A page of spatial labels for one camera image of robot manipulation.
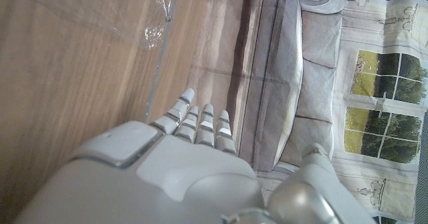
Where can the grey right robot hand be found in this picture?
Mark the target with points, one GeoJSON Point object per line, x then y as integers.
{"type": "Point", "coordinates": [187, 180]}

